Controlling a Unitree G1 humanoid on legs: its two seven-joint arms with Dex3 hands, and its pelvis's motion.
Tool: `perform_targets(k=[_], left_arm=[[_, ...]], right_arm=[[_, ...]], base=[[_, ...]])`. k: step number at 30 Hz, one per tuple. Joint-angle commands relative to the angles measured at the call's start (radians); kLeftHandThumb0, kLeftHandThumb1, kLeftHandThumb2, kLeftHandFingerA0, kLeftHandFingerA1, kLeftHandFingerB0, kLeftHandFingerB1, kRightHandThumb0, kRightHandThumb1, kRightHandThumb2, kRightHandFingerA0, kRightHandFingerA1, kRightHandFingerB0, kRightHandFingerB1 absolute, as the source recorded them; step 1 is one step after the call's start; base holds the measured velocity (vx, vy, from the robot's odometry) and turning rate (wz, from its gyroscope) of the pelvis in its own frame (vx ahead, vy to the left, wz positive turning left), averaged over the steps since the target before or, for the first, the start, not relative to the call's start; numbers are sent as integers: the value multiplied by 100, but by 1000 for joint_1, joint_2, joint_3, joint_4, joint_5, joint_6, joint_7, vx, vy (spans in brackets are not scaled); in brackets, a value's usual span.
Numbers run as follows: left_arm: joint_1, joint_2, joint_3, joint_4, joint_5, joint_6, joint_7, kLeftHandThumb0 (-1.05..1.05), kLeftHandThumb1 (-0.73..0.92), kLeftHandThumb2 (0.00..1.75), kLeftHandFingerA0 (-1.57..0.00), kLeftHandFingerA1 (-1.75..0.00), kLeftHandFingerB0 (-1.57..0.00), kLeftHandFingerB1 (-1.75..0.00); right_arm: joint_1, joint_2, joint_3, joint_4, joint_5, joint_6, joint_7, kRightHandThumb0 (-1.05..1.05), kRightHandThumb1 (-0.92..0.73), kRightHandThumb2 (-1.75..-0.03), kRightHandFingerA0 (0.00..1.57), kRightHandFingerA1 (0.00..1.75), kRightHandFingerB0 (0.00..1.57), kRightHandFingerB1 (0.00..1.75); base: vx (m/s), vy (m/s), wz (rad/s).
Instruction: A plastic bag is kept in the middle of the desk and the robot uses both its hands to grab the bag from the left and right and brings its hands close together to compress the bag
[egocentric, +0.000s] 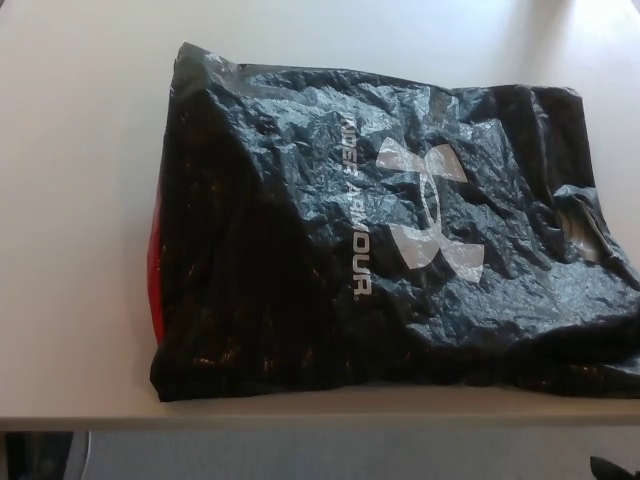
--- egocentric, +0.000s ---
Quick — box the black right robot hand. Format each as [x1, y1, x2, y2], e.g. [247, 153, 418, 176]
[588, 454, 640, 480]

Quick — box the black plastic Under Armour bag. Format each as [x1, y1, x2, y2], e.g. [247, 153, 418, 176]
[147, 41, 640, 404]

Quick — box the dark furniture piece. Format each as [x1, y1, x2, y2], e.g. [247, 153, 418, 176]
[0, 431, 85, 480]

